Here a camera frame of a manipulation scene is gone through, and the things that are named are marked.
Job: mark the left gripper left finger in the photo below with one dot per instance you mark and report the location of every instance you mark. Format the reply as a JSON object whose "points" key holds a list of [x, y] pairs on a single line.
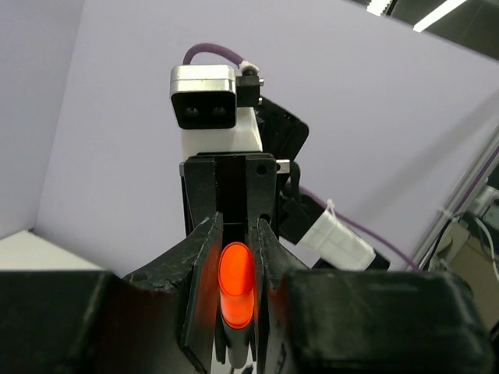
{"points": [[158, 319]]}

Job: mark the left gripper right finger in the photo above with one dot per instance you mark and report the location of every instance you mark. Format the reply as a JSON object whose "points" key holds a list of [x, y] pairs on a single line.
{"points": [[374, 321]]}

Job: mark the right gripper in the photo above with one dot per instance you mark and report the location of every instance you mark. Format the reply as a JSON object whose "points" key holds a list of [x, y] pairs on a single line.
{"points": [[243, 187]]}

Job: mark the orange marker cap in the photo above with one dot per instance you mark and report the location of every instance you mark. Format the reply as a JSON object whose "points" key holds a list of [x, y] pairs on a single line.
{"points": [[236, 281]]}

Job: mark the orange highlighter marker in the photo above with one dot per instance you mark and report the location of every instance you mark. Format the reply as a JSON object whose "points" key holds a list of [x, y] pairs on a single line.
{"points": [[234, 345]]}

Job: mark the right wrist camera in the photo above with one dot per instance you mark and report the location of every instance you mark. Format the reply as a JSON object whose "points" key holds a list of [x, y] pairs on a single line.
{"points": [[215, 108]]}

